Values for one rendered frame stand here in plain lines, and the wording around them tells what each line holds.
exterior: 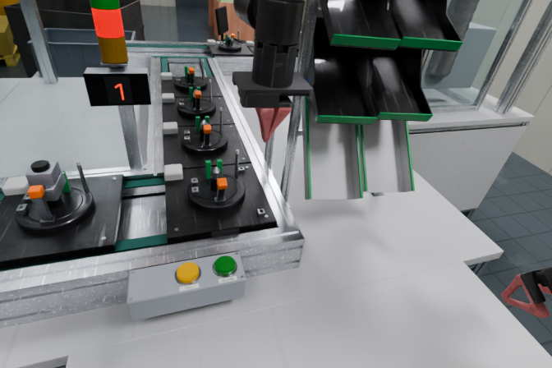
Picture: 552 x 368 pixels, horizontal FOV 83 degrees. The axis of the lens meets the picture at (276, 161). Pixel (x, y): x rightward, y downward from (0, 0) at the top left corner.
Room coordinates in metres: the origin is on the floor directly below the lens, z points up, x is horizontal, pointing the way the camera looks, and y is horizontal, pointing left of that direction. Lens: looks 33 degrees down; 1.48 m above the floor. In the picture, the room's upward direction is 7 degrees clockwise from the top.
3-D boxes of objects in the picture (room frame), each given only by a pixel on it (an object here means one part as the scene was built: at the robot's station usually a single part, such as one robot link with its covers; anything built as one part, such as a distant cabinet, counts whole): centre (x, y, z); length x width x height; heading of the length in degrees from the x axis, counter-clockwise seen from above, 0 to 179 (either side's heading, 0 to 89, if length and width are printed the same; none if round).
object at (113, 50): (0.64, 0.36, 1.29); 0.05 x 0.05 x 0.05
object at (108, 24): (0.64, 0.36, 1.34); 0.05 x 0.05 x 0.05
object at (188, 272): (0.36, 0.14, 0.96); 0.04 x 0.04 x 0.02
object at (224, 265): (0.39, 0.07, 0.96); 0.04 x 0.04 x 0.02
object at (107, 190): (0.47, 0.45, 0.96); 0.24 x 0.24 x 0.02; 21
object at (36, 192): (0.43, 0.44, 1.04); 0.04 x 0.02 x 0.08; 21
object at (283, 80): (0.43, 0.02, 1.35); 0.10 x 0.07 x 0.07; 111
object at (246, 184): (0.59, 0.14, 1.01); 0.24 x 0.24 x 0.13; 21
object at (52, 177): (0.48, 0.46, 1.06); 0.08 x 0.04 x 0.07; 19
